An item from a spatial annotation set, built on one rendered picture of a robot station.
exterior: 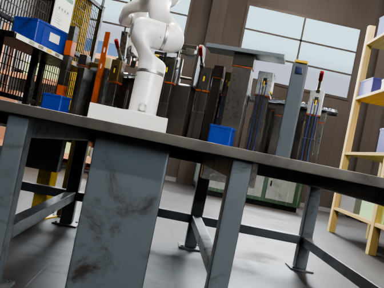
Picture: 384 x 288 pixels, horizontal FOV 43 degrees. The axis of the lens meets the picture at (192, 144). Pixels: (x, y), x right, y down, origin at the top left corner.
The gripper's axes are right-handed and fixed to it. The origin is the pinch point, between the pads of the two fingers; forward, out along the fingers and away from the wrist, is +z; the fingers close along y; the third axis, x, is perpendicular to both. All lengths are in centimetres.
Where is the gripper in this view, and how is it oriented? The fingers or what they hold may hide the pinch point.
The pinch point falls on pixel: (130, 64)
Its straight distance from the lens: 283.8
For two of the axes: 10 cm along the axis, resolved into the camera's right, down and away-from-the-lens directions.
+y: 2.2, 0.7, 9.7
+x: -9.6, -1.8, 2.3
